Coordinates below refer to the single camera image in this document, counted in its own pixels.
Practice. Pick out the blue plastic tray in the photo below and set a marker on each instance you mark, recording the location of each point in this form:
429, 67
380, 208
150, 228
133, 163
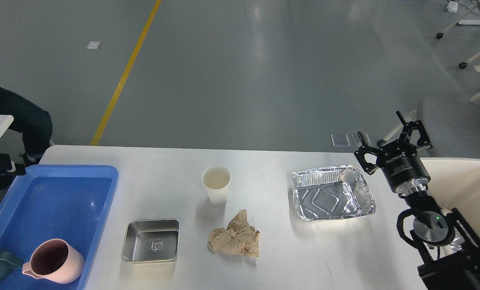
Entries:
69, 202

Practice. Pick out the white floor plate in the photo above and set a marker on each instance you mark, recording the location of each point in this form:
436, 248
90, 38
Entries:
93, 45

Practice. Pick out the beige plastic bin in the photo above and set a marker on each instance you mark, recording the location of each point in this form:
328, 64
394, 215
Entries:
455, 183

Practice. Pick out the crumpled brown paper napkin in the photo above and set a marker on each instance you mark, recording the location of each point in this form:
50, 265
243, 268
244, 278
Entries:
238, 238

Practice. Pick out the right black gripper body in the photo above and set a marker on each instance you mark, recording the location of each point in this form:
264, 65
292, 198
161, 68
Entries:
401, 166

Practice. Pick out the white paper cup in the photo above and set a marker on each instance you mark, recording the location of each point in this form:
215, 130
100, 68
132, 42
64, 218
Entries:
216, 180

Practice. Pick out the square stainless steel dish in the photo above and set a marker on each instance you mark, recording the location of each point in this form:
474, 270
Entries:
151, 241

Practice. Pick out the pink ribbed mug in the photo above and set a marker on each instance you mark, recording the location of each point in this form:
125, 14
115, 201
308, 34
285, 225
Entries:
55, 260

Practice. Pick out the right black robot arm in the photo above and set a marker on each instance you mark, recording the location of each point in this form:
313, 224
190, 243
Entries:
425, 227

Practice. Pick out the grey office chair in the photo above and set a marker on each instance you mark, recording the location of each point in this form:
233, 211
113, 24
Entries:
453, 127

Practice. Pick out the aluminium foil tray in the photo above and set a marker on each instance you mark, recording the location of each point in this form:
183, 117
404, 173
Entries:
331, 193

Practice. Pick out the foil tray in bin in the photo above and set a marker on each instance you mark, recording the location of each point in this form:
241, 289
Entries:
454, 246

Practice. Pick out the seated person in jeans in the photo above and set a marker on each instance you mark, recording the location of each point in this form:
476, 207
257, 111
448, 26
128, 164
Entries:
30, 120

